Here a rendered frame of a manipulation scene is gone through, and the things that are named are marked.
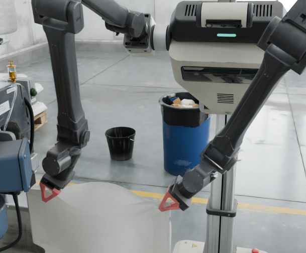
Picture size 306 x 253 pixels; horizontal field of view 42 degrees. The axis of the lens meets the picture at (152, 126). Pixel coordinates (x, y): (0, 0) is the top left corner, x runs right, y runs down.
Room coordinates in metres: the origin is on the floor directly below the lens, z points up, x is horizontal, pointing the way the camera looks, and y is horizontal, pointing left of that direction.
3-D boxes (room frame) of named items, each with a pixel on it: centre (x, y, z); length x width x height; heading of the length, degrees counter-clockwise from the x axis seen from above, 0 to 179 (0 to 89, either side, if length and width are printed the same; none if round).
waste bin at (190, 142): (3.30, -0.30, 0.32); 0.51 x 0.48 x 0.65; 165
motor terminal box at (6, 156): (0.80, 0.31, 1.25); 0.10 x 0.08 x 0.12; 10
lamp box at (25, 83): (1.32, 0.44, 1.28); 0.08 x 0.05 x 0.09; 75
